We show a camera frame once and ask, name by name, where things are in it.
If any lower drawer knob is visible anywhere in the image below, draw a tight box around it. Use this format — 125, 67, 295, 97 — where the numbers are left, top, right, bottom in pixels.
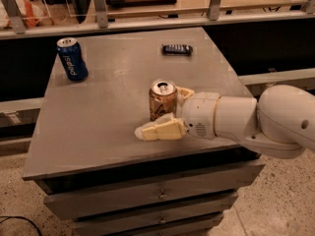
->
158, 215, 166, 224

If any grey drawer cabinet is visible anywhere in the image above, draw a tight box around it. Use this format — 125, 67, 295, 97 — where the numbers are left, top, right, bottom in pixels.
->
24, 28, 263, 236

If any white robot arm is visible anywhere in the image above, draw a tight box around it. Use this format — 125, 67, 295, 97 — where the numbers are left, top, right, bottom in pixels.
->
135, 85, 315, 158

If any orange white bag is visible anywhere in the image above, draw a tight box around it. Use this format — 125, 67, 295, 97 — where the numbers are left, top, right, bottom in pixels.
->
0, 0, 54, 29

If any drawer knob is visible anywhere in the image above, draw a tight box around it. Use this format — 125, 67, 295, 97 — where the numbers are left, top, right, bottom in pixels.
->
158, 215, 166, 224
157, 189, 168, 201

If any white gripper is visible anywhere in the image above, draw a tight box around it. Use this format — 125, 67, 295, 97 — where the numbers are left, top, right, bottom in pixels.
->
134, 87, 220, 141

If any top drawer knob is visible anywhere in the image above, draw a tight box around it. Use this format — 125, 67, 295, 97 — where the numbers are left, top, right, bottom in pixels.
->
157, 189, 168, 201

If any black floor cable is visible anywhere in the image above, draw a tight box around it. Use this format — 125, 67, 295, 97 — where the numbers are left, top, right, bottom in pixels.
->
0, 215, 43, 236

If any orange LaCroix can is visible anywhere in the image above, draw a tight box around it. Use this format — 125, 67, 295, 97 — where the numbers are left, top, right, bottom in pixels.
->
149, 79, 177, 121

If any metal railing frame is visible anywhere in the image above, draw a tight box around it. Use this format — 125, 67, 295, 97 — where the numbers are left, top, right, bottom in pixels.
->
0, 0, 314, 39

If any blue Pepsi can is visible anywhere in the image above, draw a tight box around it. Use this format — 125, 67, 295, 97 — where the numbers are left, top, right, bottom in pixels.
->
57, 37, 89, 81

